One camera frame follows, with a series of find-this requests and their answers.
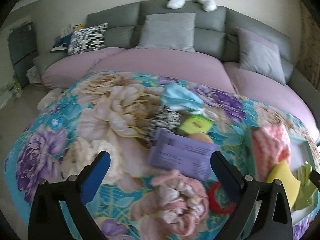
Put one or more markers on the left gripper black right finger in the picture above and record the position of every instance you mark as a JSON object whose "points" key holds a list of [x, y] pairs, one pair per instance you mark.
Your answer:
{"points": [[228, 175]]}

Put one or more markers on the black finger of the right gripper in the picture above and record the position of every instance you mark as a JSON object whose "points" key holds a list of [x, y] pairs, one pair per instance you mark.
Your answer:
{"points": [[315, 178]]}

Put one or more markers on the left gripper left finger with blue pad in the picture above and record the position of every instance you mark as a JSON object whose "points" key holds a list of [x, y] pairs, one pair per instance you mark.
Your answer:
{"points": [[92, 176]]}

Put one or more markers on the light green cloth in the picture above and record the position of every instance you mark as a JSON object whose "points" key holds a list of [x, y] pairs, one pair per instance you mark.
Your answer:
{"points": [[307, 188]]}

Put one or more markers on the red tape roll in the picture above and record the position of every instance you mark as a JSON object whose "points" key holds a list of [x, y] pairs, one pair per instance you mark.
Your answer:
{"points": [[216, 204]]}

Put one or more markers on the yellow sponge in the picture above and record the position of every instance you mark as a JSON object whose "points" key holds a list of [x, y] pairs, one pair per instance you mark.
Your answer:
{"points": [[291, 185]]}

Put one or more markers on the purple wipes pack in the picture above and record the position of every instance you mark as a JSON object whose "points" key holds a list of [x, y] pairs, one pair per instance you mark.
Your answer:
{"points": [[174, 152]]}

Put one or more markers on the pink white zigzag towel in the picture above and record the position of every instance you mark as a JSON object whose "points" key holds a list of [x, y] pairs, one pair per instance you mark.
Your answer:
{"points": [[271, 146]]}

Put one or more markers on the beige makeup sponge egg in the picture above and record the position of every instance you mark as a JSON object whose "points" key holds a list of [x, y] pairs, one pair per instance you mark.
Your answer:
{"points": [[201, 137]]}

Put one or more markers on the pink floral scrunchie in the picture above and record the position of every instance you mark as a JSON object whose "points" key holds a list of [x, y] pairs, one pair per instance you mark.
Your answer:
{"points": [[178, 206]]}

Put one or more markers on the black white leopard scrunchie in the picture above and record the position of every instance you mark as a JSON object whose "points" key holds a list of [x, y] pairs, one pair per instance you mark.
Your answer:
{"points": [[163, 118]]}

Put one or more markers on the white tray teal rim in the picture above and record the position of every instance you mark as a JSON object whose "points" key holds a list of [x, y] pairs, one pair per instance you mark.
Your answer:
{"points": [[300, 153]]}

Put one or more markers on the small green tissue pack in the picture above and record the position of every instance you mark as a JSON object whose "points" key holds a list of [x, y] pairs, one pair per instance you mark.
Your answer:
{"points": [[195, 124]]}

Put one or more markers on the floral blanket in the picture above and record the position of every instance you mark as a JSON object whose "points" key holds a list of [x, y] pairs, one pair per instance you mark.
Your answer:
{"points": [[112, 111]]}

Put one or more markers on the blue face mask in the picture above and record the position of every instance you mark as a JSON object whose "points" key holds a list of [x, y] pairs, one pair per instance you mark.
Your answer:
{"points": [[177, 98]]}

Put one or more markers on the patterned beige curtain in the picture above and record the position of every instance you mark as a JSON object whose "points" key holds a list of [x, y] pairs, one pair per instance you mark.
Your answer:
{"points": [[308, 60]]}

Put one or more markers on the grey pink cushion right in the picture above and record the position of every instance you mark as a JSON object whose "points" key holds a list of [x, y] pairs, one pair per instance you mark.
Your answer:
{"points": [[259, 55]]}

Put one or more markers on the grey sofa pink seat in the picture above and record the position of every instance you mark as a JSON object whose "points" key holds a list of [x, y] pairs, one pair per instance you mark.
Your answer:
{"points": [[215, 61]]}

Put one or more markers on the blue book on sofa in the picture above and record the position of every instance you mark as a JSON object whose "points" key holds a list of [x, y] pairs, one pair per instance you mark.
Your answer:
{"points": [[62, 44]]}

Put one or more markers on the black white patterned cushion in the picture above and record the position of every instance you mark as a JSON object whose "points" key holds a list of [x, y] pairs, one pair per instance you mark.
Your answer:
{"points": [[87, 39]]}

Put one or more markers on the grey cushion middle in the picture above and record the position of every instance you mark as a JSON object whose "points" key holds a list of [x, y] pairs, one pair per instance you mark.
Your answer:
{"points": [[169, 31]]}

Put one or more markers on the dark cabinet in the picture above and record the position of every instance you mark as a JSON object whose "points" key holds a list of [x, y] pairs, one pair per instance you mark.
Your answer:
{"points": [[22, 48]]}

